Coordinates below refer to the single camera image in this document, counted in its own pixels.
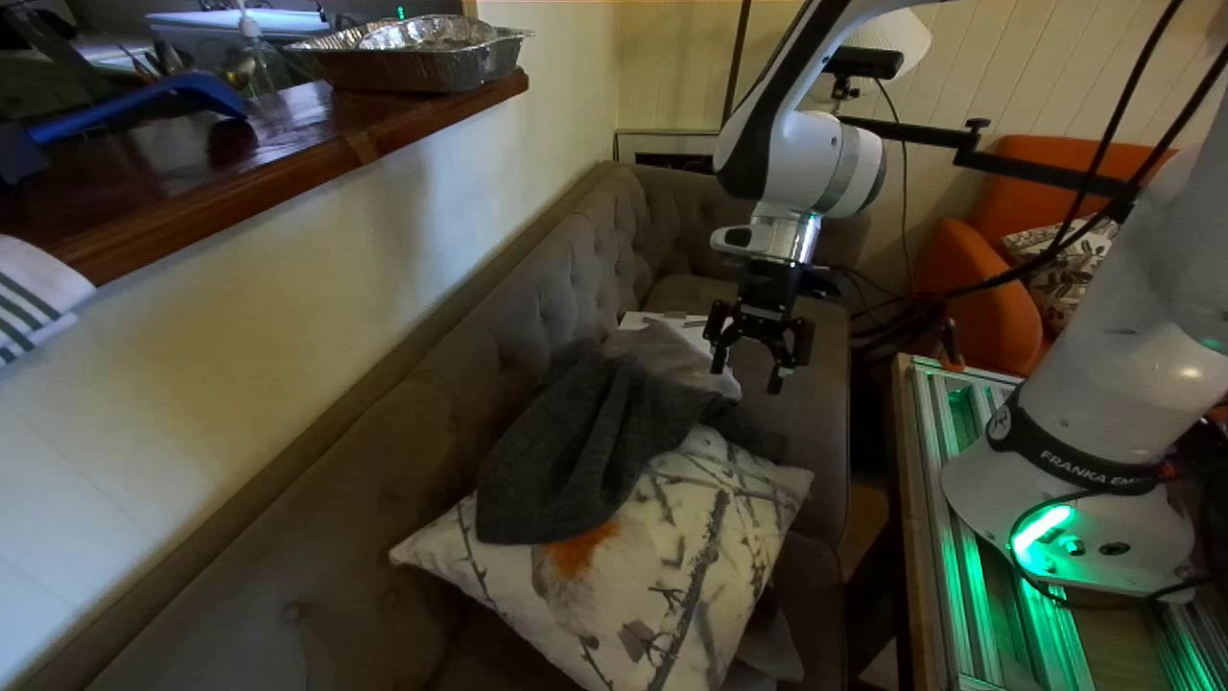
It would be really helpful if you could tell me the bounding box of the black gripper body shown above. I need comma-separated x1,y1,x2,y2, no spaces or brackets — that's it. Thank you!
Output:
703,261,813,366

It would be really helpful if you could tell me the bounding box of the dark grey towel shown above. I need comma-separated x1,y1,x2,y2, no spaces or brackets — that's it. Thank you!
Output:
475,329,741,547

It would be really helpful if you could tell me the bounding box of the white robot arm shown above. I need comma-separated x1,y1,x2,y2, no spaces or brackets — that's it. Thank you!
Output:
712,0,1228,598

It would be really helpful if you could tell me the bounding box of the white bird print pillow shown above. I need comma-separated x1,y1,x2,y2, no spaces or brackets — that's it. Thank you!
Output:
389,426,813,691

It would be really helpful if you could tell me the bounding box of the white paper on sofa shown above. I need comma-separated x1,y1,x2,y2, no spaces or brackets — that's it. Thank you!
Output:
620,312,716,358

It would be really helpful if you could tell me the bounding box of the orange armchair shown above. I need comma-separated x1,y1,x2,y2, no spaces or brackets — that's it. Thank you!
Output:
909,134,1151,378

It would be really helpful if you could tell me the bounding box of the floral cushion on armchair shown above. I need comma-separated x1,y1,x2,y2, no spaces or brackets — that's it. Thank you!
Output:
1003,219,1116,334

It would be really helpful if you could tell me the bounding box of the white lamp shade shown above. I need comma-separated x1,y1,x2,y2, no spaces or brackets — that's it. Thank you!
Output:
855,9,932,78

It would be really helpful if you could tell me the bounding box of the aluminium foil tray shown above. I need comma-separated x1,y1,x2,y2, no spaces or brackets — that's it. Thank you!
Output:
292,17,523,95

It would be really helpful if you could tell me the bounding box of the grey tufted sofa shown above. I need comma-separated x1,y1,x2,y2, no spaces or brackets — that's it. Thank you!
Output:
13,158,876,691

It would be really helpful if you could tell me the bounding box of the wooden counter shelf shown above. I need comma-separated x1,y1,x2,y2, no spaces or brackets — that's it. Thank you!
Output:
0,70,529,284

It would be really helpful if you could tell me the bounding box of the striped white cloth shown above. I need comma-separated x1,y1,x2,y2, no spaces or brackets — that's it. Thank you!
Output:
0,233,95,369

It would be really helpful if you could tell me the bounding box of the black camera on boom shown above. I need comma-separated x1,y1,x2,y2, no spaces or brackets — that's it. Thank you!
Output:
822,44,1144,207

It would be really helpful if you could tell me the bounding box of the aluminium frame robot table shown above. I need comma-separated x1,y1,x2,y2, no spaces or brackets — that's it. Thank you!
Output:
891,358,1228,691

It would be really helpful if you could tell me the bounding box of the blue handled tool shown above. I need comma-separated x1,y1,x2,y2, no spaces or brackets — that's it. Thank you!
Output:
22,72,251,146

